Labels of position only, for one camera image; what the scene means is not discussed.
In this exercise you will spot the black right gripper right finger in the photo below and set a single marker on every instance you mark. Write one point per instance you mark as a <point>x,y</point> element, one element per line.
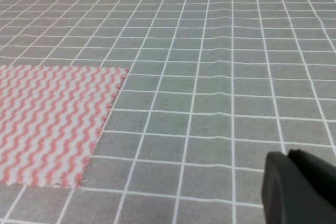
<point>321,176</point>

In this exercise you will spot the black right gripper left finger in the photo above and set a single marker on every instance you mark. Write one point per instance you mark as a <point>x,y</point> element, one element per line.
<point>279,173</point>

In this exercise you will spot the pink white wavy towel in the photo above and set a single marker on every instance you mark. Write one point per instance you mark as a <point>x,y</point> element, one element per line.
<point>51,120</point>

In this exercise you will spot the grey checked tablecloth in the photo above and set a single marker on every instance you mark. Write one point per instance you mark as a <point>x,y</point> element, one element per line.
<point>213,86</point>

